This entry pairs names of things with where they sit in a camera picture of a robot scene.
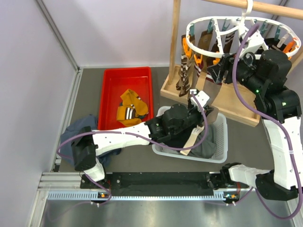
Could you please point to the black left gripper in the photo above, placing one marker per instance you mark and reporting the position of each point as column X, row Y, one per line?
column 200, row 117

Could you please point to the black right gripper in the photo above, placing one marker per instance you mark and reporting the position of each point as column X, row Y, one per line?
column 226, row 63

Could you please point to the beige sock maroon stripes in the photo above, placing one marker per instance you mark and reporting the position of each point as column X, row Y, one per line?
column 212, row 90

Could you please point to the orange clothes peg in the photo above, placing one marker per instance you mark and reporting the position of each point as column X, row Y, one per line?
column 187, row 51
column 198, row 61

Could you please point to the mustard yellow sock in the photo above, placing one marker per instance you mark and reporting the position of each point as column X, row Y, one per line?
column 131, row 99

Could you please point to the mustard sock brown white stripes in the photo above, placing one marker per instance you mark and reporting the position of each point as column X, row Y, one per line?
column 126, row 116

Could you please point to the white round clip hanger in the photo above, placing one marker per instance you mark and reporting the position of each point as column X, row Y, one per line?
column 244, row 25

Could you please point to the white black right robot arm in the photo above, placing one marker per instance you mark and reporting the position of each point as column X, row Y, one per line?
column 280, row 109

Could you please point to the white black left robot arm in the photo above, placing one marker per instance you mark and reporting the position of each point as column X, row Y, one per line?
column 179, row 128

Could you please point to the black sock on hanger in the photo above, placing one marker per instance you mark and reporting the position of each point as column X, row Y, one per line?
column 274, row 44

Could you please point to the black garment with beige band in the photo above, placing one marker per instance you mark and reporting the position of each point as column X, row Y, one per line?
column 187, row 139

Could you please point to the white perforated laundry basket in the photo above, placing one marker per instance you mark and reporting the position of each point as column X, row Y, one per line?
column 220, row 139

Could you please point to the brown white chevron sock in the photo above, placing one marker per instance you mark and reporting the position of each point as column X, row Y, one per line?
column 183, row 85

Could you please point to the tan beige sock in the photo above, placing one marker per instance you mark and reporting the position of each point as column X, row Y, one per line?
column 205, row 40

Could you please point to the grey garment in basket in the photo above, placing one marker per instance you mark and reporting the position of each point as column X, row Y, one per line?
column 207, row 147

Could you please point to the red plastic tray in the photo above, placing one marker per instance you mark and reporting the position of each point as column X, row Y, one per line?
column 115, row 83

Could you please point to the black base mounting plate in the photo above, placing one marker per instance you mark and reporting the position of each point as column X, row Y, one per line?
column 159, row 184

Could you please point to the blue grey cloth pile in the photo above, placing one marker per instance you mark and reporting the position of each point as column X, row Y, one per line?
column 74, row 128

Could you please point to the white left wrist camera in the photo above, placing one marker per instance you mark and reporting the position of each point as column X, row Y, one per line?
column 196, row 97

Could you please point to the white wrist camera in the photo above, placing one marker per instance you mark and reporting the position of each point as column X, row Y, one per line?
column 255, row 44
column 196, row 97

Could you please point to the wooden drying rack frame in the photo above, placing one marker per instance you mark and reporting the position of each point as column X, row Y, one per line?
column 226, row 102

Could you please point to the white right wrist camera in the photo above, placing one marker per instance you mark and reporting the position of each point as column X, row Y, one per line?
column 255, row 44

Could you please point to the silver slotted cable duct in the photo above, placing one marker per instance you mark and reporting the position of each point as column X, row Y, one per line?
column 99, row 196

